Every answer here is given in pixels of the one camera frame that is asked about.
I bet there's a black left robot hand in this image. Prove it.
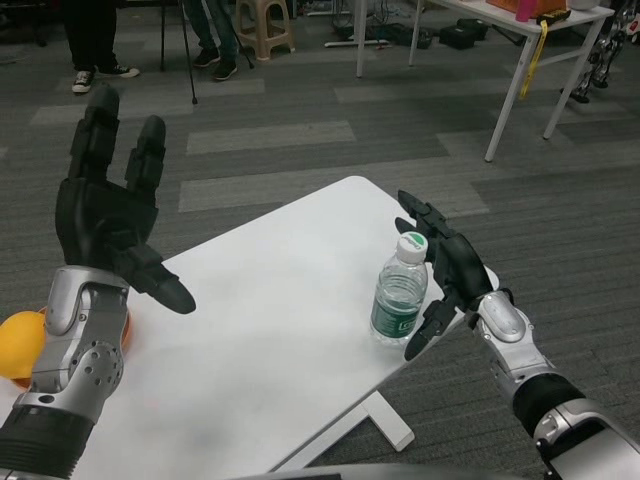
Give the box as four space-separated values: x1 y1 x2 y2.
54 83 196 316

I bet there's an orange plastic bowl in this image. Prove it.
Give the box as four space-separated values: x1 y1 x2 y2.
12 305 137 391

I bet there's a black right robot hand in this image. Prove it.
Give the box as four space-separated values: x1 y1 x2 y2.
393 188 496 362

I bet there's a black equipment box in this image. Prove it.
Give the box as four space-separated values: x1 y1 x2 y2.
384 22 434 50

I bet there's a beige plastic stool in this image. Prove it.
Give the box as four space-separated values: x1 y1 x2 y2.
234 0 296 61

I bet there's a person in teal sweater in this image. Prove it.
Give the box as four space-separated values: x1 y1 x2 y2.
184 0 240 81

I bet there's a black case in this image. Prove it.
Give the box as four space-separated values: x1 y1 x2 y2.
438 18 489 51

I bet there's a person in black clothes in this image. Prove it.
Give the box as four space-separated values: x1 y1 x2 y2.
64 0 141 95

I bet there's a yellow tape measure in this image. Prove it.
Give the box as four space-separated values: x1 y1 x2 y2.
519 8 571 101

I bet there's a black camera tripod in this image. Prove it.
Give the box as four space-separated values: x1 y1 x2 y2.
159 0 256 105

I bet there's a silver black humanoid robot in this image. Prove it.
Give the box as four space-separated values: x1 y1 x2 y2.
559 0 640 104

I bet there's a long white table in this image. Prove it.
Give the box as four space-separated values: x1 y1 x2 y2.
355 0 615 164

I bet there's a small white standing desk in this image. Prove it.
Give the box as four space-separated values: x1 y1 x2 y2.
324 0 396 50

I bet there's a clear water bottle green label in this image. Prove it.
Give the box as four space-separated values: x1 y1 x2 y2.
369 232 430 346

